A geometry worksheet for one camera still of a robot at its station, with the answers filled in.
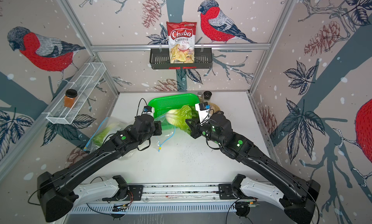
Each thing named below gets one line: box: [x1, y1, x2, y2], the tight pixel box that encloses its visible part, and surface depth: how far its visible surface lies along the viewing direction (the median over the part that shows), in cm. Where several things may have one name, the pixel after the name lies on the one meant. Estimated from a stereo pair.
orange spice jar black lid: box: [63, 88, 78, 109], surface depth 67 cm
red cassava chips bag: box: [166, 21, 198, 64], surface depth 87 cm
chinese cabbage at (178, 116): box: [165, 105, 200, 135], surface depth 68 cm
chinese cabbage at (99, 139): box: [92, 123, 120, 147], surface depth 87 cm
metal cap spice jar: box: [197, 91, 204, 103], surface depth 109 cm
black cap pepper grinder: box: [203, 90, 213, 101], surface depth 106 cm
